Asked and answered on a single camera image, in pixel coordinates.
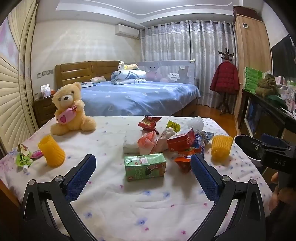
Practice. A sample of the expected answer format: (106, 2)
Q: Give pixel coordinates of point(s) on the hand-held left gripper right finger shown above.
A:
(204, 177)

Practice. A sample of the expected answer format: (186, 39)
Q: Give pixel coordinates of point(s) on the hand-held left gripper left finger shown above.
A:
(79, 176)

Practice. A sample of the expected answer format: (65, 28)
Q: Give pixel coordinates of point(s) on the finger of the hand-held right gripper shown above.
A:
(252, 148)
(272, 140)

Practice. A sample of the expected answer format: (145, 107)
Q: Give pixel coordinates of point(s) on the orange snack wrapper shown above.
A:
(183, 162)

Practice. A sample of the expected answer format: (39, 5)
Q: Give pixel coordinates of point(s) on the blue candy wrapper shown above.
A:
(203, 138)

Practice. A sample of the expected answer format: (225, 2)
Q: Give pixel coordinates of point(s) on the red drink carton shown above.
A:
(180, 141)

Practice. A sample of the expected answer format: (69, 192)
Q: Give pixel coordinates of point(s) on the pink candy wrapper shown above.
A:
(37, 154)

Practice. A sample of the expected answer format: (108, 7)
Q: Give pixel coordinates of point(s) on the white foam fruit net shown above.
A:
(195, 124)

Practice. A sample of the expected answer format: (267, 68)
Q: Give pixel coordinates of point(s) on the white plastic bag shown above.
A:
(163, 139)

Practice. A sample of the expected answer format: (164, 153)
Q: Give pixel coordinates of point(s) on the green snack pouch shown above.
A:
(23, 157)

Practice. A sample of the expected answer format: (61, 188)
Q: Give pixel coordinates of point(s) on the yellow snack wrapper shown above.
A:
(173, 126)

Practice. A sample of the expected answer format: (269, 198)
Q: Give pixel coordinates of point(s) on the green drink carton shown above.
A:
(145, 166)

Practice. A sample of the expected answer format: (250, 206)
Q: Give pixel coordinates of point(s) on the white tissue pack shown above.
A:
(131, 141)

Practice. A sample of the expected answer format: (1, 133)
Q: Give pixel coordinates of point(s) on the orange plastic bag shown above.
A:
(146, 142)

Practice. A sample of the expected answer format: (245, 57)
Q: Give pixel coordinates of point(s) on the red snack bag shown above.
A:
(148, 122)

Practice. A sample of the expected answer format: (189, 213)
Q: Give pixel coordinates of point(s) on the person's right hand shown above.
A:
(274, 199)

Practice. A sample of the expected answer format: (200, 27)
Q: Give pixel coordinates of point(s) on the dark television cabinet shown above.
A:
(270, 115)

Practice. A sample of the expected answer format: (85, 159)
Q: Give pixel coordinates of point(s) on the green cloth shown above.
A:
(275, 100)

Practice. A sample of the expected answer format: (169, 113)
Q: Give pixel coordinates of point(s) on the brown plush toy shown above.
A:
(266, 85)

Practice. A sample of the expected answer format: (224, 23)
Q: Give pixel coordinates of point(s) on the stack of green tissue packs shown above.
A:
(252, 78)

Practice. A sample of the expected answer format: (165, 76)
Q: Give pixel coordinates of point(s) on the white floral blanket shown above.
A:
(138, 208)

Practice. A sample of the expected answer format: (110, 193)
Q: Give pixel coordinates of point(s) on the wooden nightstand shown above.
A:
(42, 109)

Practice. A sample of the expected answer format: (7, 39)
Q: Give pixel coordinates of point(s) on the red padded jacket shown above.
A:
(224, 76)

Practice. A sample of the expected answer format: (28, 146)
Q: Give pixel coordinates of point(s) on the yellow teddy bear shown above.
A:
(67, 99)

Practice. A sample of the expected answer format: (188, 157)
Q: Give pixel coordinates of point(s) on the black television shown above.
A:
(284, 55)

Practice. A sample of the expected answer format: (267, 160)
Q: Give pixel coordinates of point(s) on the wooden wardrobe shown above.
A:
(252, 46)

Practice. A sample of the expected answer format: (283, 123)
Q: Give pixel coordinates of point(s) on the small pillow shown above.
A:
(98, 79)

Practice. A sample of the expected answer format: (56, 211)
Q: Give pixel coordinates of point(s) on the bed with blue sheet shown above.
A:
(138, 97)

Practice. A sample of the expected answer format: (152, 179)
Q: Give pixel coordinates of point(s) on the wooden headboard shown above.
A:
(76, 71)

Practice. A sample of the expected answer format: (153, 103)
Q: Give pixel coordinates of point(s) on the cream louvered wardrobe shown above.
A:
(13, 92)

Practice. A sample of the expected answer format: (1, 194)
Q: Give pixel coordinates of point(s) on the blue white pillow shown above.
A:
(124, 76)

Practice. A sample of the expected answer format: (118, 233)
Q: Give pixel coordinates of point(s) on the grey curtains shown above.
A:
(203, 46)

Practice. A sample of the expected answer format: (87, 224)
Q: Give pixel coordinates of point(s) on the yellow plush toy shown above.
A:
(129, 66)

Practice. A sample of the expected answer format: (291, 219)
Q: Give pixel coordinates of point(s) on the white air conditioner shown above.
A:
(127, 30)

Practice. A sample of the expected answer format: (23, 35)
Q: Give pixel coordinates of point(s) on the photo frame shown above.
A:
(45, 90)

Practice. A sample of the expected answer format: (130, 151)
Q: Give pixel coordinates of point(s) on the wall switch panel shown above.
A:
(45, 73)

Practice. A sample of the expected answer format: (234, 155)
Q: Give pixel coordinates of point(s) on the grey bed guard rail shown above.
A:
(161, 69)

